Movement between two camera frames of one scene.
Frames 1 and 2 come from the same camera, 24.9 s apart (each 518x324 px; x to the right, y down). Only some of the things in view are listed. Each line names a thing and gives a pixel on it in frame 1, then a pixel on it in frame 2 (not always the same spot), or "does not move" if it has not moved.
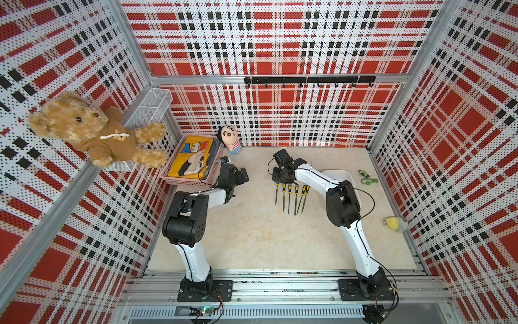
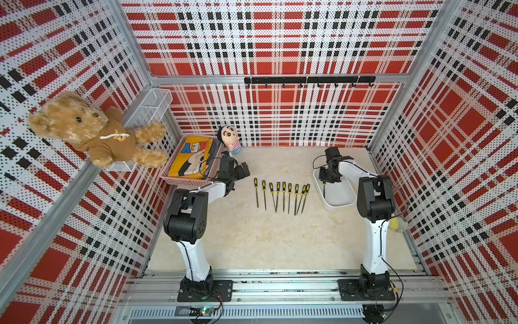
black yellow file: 296,194 does not move
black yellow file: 290,192 does not move
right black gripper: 275,177 → 323,177
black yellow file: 284,191 does not move
